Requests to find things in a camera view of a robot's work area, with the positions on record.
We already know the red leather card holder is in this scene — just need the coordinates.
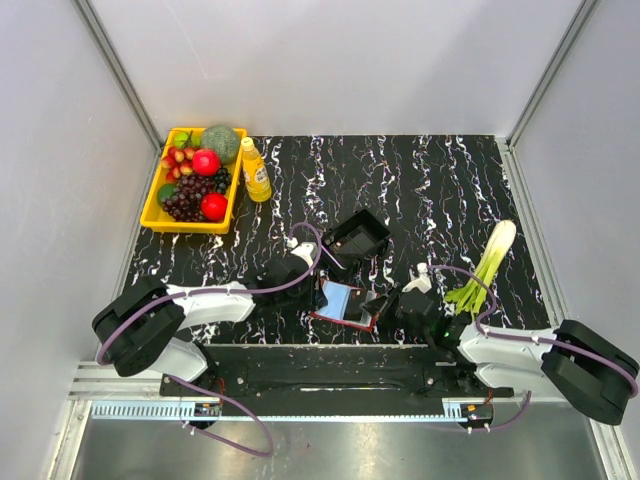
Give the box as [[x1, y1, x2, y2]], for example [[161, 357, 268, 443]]
[[311, 279, 380, 332]]

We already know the black card dispenser box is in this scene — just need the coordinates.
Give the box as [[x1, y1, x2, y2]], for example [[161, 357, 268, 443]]
[[321, 209, 392, 280]]

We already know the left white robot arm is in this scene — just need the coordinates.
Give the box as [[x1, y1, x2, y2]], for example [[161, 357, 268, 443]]
[[92, 241, 324, 395]]

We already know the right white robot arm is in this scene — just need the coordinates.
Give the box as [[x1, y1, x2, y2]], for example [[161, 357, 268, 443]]
[[392, 263, 639, 426]]

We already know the yellow juice bottle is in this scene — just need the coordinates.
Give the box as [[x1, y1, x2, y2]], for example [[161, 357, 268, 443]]
[[241, 137, 272, 203]]

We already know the red apple lower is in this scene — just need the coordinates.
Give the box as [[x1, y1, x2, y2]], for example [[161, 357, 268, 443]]
[[200, 193, 228, 223]]

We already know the red apple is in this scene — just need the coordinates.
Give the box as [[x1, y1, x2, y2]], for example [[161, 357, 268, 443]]
[[192, 149, 221, 176], [200, 193, 228, 223]]

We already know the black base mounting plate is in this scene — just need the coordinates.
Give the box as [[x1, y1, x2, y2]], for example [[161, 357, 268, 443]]
[[158, 343, 515, 401]]

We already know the dark purple grape bunch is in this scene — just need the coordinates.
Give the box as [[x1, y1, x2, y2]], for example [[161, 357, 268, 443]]
[[160, 167, 232, 223]]

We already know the red apple upper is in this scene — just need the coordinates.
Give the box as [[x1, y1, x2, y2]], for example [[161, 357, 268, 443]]
[[192, 149, 221, 176]]

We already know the green broccoli head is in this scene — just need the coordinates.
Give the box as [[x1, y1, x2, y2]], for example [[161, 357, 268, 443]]
[[200, 125, 241, 165]]

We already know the yellow plastic tray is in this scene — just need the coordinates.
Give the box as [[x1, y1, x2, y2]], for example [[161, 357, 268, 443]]
[[140, 127, 242, 234]]

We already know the green lime fruit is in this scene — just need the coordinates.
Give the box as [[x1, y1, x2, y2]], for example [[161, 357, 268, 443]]
[[156, 183, 177, 206]]

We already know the small red fruits cluster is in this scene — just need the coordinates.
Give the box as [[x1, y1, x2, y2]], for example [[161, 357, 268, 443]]
[[160, 147, 196, 183]]

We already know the green pear fruit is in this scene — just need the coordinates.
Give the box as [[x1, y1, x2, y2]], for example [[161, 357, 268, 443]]
[[172, 130, 201, 150]]

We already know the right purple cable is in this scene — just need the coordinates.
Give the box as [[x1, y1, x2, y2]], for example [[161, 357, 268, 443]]
[[417, 264, 640, 434]]

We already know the purple cable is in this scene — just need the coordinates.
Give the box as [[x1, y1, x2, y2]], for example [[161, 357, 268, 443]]
[[417, 264, 640, 434], [95, 222, 324, 459]]

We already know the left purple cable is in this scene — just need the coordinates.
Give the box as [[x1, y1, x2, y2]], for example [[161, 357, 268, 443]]
[[95, 222, 324, 459]]

